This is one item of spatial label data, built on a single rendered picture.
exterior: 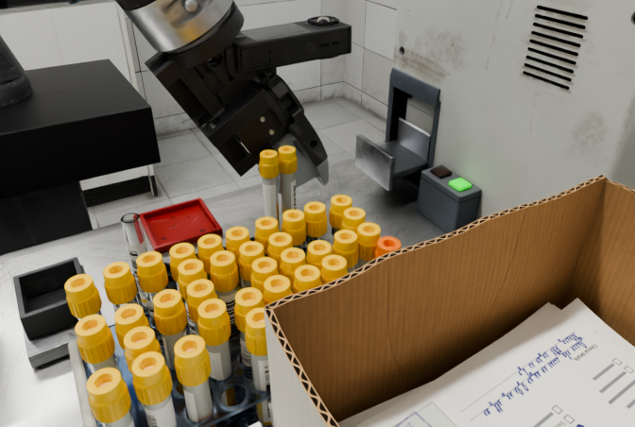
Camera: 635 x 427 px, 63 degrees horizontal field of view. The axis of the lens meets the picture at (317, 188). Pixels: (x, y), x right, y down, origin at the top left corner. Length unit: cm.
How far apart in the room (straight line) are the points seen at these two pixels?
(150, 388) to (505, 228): 21
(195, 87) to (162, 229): 18
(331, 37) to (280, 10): 250
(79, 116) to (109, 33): 142
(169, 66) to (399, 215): 28
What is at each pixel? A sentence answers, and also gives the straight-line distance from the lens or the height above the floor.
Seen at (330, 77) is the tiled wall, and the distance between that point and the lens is 322.
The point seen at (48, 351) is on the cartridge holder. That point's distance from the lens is 44.
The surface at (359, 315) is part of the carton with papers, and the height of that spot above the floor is 99.
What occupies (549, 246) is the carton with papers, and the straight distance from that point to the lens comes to 36.
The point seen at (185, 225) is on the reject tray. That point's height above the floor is 88.
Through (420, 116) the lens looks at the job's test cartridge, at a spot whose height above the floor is 96.
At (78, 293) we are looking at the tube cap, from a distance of 32.
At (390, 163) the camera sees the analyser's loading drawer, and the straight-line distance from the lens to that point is 55.
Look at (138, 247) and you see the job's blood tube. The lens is 40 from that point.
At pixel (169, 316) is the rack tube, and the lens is 29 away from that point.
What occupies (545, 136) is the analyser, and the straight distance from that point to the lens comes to 46.
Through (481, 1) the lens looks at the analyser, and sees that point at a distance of 49.
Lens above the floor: 119
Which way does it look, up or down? 31 degrees down
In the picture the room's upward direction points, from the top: straight up
